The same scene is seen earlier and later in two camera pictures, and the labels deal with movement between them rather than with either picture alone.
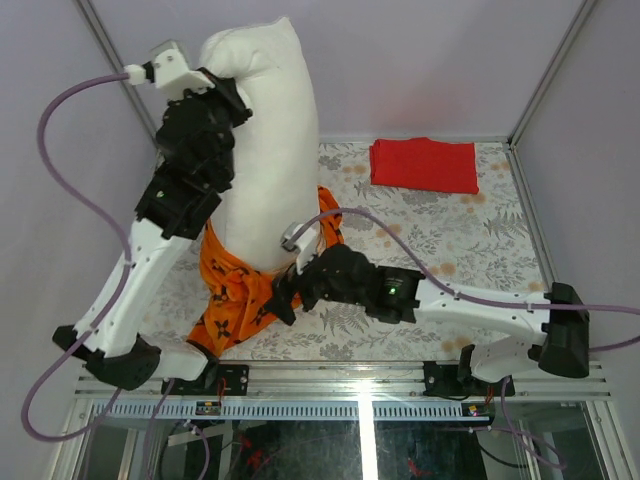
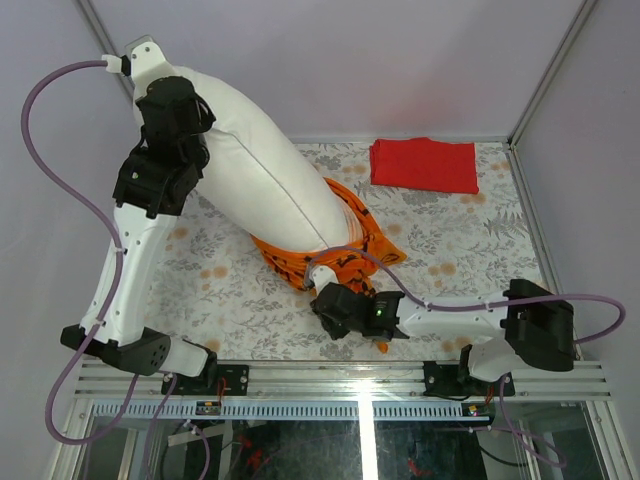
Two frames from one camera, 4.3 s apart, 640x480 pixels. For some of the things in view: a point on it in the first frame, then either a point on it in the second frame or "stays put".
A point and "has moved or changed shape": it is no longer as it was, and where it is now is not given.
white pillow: x=276 y=188 has moved or changed shape
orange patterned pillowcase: x=238 y=298 has moved or changed shape
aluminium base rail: x=350 y=391 stays put
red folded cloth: x=423 y=164 stays put
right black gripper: x=284 y=290 → x=334 y=332
